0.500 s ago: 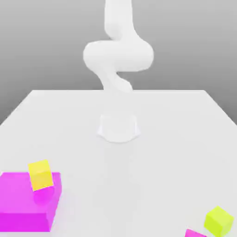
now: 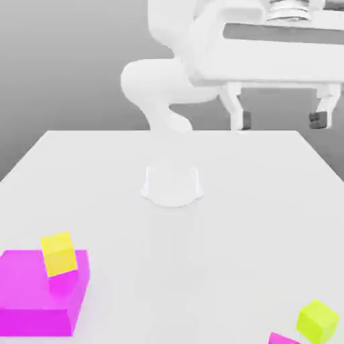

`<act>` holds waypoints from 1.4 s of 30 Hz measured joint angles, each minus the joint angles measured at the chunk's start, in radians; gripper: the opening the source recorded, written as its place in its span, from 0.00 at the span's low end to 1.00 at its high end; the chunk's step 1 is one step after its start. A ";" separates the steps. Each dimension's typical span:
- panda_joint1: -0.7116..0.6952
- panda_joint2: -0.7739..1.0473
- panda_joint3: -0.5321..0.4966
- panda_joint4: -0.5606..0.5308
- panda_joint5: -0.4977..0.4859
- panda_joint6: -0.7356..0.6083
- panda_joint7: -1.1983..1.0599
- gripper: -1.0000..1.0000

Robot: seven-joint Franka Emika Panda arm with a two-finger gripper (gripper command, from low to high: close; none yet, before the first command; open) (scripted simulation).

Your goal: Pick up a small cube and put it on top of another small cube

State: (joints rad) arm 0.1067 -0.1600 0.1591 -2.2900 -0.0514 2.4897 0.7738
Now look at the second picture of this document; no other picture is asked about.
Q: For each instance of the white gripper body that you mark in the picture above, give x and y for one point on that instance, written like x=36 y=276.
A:
x=268 y=61

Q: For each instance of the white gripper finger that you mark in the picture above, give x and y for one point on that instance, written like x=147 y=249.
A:
x=321 y=118
x=236 y=113

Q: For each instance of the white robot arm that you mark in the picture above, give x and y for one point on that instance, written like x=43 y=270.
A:
x=150 y=86

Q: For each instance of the small lime green cube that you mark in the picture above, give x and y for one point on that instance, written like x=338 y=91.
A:
x=317 y=321

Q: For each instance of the small magenta cube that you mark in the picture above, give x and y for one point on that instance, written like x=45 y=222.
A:
x=282 y=339

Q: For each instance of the small yellow cube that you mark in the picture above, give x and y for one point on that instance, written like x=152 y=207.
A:
x=59 y=255

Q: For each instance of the large magenta box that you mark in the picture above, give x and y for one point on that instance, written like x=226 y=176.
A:
x=29 y=293

